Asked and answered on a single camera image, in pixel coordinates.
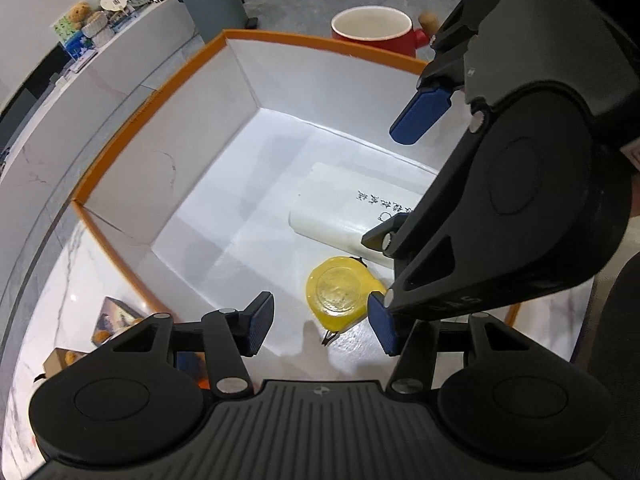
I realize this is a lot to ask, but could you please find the brown cardboard box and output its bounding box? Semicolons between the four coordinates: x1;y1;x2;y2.
42;347;83;378

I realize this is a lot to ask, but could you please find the red pot with wooden handle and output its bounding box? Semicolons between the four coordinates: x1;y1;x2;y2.
331;7;440;59

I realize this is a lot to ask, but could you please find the illustrated card box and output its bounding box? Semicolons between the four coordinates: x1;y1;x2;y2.
91;296;146;346

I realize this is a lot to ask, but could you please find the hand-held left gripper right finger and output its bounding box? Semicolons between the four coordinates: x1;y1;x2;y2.
367;294;551;397

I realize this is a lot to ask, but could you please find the grey trash bin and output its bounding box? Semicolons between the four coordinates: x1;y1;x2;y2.
175;0;258;46

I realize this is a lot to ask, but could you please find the yellow tape measure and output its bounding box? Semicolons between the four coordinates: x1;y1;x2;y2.
306;256;388;346

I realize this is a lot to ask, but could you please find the white marble cabinet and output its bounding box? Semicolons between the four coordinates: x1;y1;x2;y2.
0;0;207;226

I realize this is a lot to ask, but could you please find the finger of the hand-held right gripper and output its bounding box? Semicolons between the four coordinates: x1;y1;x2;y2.
361;116;495;311
390;0;521;145

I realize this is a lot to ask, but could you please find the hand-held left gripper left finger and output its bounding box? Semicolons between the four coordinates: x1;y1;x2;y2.
100;291;276;397

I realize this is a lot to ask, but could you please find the brown teddy bear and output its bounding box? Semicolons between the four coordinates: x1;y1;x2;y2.
67;2;93;28

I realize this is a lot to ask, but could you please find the green picture board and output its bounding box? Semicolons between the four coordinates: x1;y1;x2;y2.
51;0;126;43

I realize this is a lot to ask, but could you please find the blue flat box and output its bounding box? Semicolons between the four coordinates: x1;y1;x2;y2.
65;35;97;59

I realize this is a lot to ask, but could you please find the white printed package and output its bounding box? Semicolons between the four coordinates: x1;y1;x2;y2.
289;161;438;271

